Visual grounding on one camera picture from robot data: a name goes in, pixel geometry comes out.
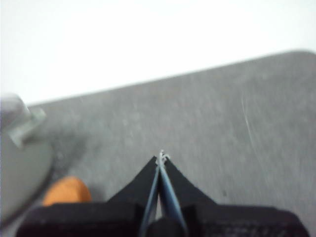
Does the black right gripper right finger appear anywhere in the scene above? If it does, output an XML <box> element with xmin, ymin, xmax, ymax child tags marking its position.
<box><xmin>159</xmin><ymin>155</ymin><xmax>218</xmax><ymax>229</ymax></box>

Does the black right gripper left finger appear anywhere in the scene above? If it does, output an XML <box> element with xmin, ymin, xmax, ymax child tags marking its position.
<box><xmin>108</xmin><ymin>155</ymin><xmax>161</xmax><ymax>237</ymax></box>

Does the brown potato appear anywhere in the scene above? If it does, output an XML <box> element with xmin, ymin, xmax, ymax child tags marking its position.
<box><xmin>41</xmin><ymin>176</ymin><xmax>92</xmax><ymax>207</ymax></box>

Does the pale green electric pot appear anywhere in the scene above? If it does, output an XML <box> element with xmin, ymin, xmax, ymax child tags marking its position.
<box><xmin>0</xmin><ymin>93</ymin><xmax>55</xmax><ymax>223</ymax></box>

